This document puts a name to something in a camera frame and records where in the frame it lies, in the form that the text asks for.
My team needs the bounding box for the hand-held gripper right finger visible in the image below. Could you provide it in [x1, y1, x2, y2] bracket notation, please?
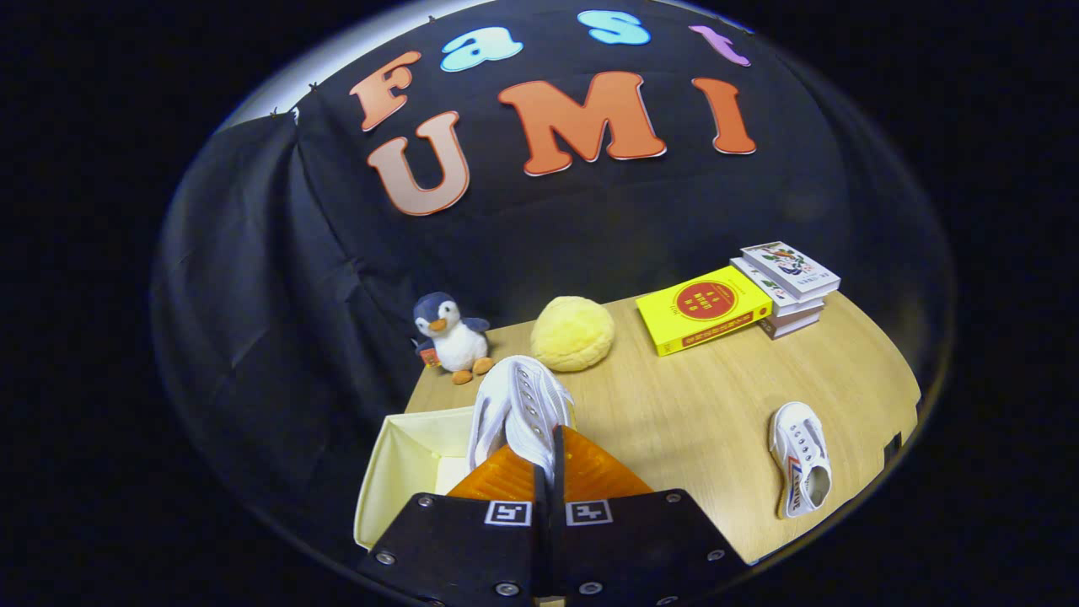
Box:
[551, 425, 752, 607]

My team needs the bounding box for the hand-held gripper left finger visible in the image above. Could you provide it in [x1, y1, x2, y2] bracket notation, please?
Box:
[357, 445, 547, 607]

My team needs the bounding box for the beige fabric storage box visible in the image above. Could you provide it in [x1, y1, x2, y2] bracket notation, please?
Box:
[353, 406, 478, 550]

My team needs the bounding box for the white canvas shoe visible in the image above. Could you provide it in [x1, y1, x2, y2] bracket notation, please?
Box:
[465, 354, 577, 487]
[768, 400, 834, 520]

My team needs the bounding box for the penguin plush toy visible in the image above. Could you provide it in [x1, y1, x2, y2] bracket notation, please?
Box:
[411, 291, 497, 386]

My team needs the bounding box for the yellow round plush bun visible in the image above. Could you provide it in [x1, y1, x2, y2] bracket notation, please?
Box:
[529, 295, 617, 373]

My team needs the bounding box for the yellow book red circle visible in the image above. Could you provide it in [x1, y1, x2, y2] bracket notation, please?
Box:
[635, 266, 774, 357]

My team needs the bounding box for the brown book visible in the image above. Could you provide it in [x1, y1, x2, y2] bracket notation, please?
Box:
[758, 307, 826, 341]

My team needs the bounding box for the black backdrop cloth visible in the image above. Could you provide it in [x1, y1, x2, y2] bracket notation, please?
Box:
[152, 0, 955, 574]

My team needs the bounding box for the illustrated white book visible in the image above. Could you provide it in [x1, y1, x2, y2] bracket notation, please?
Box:
[741, 241, 842, 301]

